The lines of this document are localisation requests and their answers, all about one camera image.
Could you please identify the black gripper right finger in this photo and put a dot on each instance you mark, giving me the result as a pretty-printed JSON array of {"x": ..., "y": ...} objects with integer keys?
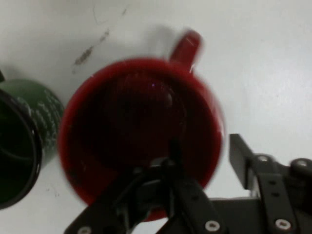
[{"x": 275, "y": 185}]

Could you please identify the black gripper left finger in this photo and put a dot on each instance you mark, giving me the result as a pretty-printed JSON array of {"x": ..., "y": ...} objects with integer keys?
[{"x": 170, "y": 192}]

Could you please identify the red ceramic mug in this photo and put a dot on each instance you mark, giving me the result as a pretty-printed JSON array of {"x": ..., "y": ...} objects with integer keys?
[{"x": 136, "y": 117}]

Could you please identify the dark green mug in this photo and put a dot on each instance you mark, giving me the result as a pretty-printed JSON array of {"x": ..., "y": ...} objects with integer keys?
[{"x": 36, "y": 97}]

